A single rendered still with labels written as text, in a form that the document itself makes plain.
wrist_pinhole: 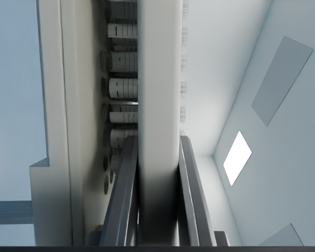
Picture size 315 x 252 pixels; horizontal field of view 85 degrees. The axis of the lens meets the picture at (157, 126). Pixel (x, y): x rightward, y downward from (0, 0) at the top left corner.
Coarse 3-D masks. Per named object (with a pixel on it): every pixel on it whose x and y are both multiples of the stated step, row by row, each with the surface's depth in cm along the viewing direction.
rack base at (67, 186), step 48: (48, 0) 7; (96, 0) 10; (48, 48) 7; (96, 48) 10; (48, 96) 7; (96, 96) 10; (48, 144) 8; (96, 144) 10; (48, 192) 8; (96, 192) 10; (48, 240) 8
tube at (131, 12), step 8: (104, 0) 11; (112, 0) 11; (120, 0) 11; (128, 0) 11; (136, 0) 11; (184, 0) 11; (104, 8) 11; (112, 8) 11; (120, 8) 11; (128, 8) 11; (136, 8) 11; (184, 8) 11; (104, 16) 11; (112, 16) 11; (120, 16) 11; (128, 16) 11; (136, 16) 11; (184, 16) 11
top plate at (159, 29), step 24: (144, 0) 7; (168, 0) 7; (144, 24) 7; (168, 24) 7; (144, 48) 7; (168, 48) 7; (144, 72) 8; (168, 72) 8; (144, 96) 8; (168, 96) 8; (144, 120) 8; (168, 120) 8; (144, 144) 8; (168, 144) 8; (144, 168) 8; (168, 168) 8; (144, 192) 8; (168, 192) 8; (144, 216) 8; (168, 216) 8; (144, 240) 8; (168, 240) 9
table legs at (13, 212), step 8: (16, 200) 42; (24, 200) 42; (0, 208) 40; (8, 208) 40; (16, 208) 40; (24, 208) 40; (0, 216) 39; (8, 216) 39; (16, 216) 39; (24, 216) 39; (32, 216) 39
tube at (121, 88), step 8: (104, 80) 11; (112, 80) 11; (120, 80) 11; (128, 80) 11; (136, 80) 11; (184, 80) 12; (104, 88) 11; (112, 88) 11; (120, 88) 11; (128, 88) 11; (136, 88) 11; (184, 88) 11; (104, 96) 12; (112, 96) 12; (120, 96) 12; (128, 96) 12; (136, 96) 12; (184, 96) 12
